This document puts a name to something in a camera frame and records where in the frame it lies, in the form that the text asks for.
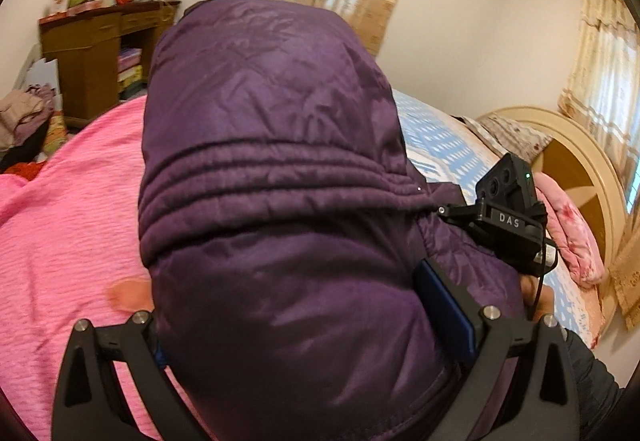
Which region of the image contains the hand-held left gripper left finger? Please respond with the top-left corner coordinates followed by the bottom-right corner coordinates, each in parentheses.
top-left (50, 311), bottom-right (211, 441)

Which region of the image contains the red knitted cloth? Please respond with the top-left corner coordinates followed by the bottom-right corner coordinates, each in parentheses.
top-left (4, 161), bottom-right (47, 180)

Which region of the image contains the cream wooden headboard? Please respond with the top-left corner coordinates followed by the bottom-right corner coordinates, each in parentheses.
top-left (475, 107), bottom-right (633, 337)

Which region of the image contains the person's right forearm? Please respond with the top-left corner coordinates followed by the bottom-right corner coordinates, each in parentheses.
top-left (562, 328), bottom-right (626, 441)

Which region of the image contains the person's right hand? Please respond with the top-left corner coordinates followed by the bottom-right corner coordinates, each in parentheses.
top-left (519, 275), bottom-right (557, 324)

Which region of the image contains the purple padded jacket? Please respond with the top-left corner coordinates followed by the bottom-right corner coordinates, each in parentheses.
top-left (137, 0), bottom-right (541, 441)

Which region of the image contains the black cable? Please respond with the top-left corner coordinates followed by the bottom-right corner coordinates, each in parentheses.
top-left (530, 243), bottom-right (548, 322)

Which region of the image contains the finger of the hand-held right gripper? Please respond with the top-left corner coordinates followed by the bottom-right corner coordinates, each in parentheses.
top-left (437, 202), bottom-right (483, 228)

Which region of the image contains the grey patterned pillow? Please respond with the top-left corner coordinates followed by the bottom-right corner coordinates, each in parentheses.
top-left (462, 113), bottom-right (553, 164)

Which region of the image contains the pile of clothes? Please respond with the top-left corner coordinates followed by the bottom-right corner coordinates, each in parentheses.
top-left (0, 86), bottom-right (55, 152)

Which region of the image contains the bed with printed sheet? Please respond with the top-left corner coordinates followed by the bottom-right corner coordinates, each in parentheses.
top-left (0, 88), bottom-right (606, 441)

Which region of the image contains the yellow printed bag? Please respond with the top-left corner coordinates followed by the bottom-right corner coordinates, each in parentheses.
top-left (42, 113), bottom-right (69, 156)

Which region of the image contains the stack of colourful boxes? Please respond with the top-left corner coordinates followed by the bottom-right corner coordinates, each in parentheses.
top-left (116, 48), bottom-right (146, 94)

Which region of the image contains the brown wooden desk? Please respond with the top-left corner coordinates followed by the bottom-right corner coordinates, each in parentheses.
top-left (39, 0), bottom-right (182, 122)

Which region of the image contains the white paper bag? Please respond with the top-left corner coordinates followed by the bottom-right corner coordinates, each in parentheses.
top-left (25, 58), bottom-right (63, 94)

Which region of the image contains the pink folded blanket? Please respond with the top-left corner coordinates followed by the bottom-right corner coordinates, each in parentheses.
top-left (532, 171), bottom-right (608, 289)

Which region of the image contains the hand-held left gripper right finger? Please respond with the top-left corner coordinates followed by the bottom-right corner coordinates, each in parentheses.
top-left (414, 258), bottom-right (581, 441)

